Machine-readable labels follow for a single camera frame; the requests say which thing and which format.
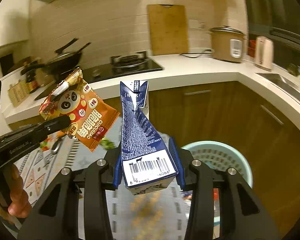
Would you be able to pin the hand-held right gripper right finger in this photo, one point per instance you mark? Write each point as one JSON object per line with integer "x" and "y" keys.
{"x": 177, "y": 162}

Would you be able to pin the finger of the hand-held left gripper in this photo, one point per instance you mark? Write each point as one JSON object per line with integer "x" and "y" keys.
{"x": 52, "y": 93}
{"x": 52, "y": 126}

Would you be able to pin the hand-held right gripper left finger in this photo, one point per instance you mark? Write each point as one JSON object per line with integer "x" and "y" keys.
{"x": 116, "y": 175}

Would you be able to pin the orange snack packet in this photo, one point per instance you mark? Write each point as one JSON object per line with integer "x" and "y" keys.
{"x": 90, "y": 120}

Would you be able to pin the blue milk carton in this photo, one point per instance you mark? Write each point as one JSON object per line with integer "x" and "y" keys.
{"x": 140, "y": 140}

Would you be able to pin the light green plastic basket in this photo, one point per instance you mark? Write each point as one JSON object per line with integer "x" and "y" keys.
{"x": 227, "y": 155}

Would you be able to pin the person's left hand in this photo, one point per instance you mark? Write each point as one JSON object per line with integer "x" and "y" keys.
{"x": 17, "y": 192}

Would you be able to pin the dark sauce bottle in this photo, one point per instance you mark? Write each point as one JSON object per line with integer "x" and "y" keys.
{"x": 31, "y": 82}

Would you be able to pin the green leafy vegetable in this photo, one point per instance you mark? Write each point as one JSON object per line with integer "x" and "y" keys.
{"x": 107, "y": 143}

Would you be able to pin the woven bamboo holder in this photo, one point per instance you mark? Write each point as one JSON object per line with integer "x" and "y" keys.
{"x": 18, "y": 93}

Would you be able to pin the black wok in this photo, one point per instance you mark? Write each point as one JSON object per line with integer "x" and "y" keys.
{"x": 62, "y": 60}

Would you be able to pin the patterned grey tablecloth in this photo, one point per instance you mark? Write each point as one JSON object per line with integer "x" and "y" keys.
{"x": 43, "y": 170}

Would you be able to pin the black spatula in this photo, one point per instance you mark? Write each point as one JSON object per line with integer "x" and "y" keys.
{"x": 83, "y": 47}

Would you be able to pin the wooden base cabinet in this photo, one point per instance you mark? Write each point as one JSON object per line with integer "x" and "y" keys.
{"x": 215, "y": 110}

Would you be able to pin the black gas stove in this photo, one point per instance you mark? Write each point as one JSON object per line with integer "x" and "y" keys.
{"x": 130, "y": 68}

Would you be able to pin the beige rice cooker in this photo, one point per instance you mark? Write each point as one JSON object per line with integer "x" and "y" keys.
{"x": 222, "y": 45}

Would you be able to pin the wooden cutting board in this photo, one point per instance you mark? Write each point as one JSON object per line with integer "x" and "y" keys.
{"x": 167, "y": 30}

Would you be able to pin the steel sink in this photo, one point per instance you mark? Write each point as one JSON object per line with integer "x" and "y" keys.
{"x": 282, "y": 83}

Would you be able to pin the red box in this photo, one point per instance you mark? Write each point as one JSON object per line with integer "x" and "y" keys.
{"x": 251, "y": 48}

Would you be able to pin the cream electric kettle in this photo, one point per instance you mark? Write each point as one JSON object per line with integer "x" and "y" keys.
{"x": 263, "y": 53}

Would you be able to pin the dark window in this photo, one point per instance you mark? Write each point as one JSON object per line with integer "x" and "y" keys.
{"x": 272, "y": 10}

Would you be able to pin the wall socket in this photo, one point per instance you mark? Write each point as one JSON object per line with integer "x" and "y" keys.
{"x": 198, "y": 25}

